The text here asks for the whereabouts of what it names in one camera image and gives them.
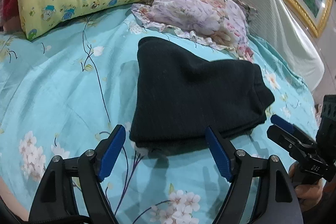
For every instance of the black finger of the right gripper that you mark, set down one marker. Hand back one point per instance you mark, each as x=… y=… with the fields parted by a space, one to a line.
x=298 y=144

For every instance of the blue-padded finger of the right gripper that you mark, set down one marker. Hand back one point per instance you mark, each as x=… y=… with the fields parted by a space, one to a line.
x=291 y=129

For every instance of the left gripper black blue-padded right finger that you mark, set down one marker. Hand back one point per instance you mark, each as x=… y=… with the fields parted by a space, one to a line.
x=276 y=201

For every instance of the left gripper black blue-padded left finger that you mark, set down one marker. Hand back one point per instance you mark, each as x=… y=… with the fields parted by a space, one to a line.
x=55 y=201

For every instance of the black pants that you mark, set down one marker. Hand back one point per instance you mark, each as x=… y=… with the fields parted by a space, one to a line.
x=179 y=95

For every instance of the right hand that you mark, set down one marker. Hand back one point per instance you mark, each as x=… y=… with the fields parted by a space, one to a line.
x=309 y=195

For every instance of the light blue floral bedsheet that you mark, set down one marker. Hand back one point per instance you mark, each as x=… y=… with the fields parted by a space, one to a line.
x=64 y=92

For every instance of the pink purple floral pillow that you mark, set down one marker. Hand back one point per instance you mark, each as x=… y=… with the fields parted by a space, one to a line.
x=219 y=24

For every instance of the red fuzzy blanket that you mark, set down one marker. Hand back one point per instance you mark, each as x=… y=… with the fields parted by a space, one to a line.
x=10 y=20

